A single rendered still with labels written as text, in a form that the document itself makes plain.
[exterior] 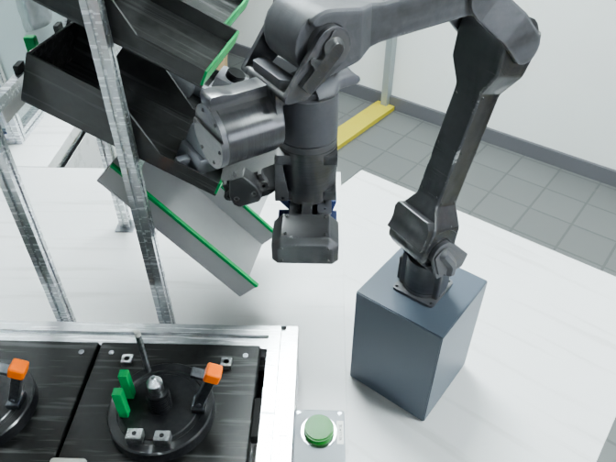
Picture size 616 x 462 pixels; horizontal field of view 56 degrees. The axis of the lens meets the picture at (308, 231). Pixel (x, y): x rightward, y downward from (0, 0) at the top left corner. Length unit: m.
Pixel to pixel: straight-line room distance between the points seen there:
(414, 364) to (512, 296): 0.36
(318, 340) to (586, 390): 0.45
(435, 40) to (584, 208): 1.15
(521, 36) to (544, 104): 2.52
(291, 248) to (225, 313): 0.57
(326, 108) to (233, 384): 0.46
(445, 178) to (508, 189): 2.29
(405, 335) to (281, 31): 0.48
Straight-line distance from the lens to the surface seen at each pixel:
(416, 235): 0.74
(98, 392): 0.88
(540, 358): 1.08
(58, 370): 0.93
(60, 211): 1.41
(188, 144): 0.81
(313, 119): 0.52
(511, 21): 0.64
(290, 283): 1.12
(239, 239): 0.98
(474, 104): 0.68
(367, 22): 0.52
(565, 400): 1.04
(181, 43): 0.78
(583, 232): 2.85
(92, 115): 0.81
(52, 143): 1.68
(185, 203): 0.94
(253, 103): 0.50
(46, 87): 0.82
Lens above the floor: 1.66
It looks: 40 degrees down
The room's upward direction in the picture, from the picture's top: straight up
